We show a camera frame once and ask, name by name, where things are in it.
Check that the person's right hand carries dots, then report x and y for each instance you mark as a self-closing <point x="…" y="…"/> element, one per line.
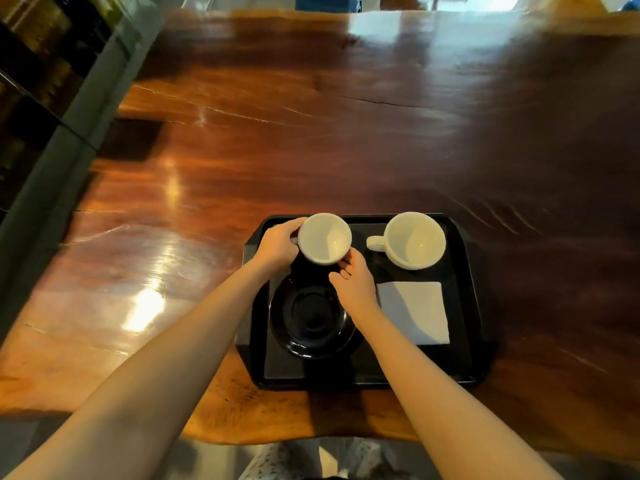
<point x="357" y="289"/>

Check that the person's left hand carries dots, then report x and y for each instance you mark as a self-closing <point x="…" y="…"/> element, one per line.
<point x="275" y="247"/>

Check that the person's left fingers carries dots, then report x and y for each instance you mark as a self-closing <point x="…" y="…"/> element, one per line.
<point x="292" y="225"/>

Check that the person's right thumb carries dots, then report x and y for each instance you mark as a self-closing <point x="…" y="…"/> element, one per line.
<point x="337" y="277"/>

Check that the white ceramic cup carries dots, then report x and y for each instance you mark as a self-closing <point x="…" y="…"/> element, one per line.
<point x="414" y="240"/>
<point x="324" y="239"/>

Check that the person's left forearm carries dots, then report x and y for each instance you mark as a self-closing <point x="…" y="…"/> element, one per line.
<point x="150" y="384"/>

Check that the person's right forearm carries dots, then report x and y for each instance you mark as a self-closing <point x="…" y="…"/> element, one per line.
<point x="440" y="404"/>

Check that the black glossy saucer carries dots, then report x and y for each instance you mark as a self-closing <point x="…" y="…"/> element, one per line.
<point x="307" y="319"/>

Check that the white paper napkin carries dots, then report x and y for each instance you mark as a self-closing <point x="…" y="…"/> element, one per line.
<point x="415" y="310"/>

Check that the black rectangular serving tray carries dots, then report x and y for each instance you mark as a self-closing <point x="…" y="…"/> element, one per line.
<point x="465" y="304"/>

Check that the patterned white garment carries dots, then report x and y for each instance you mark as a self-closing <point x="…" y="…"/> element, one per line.
<point x="325" y="459"/>

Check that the blue seat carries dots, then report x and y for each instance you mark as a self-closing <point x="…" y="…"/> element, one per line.
<point x="327" y="2"/>

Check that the dark glass-front cabinet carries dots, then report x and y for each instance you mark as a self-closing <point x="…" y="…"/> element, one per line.
<point x="45" y="94"/>

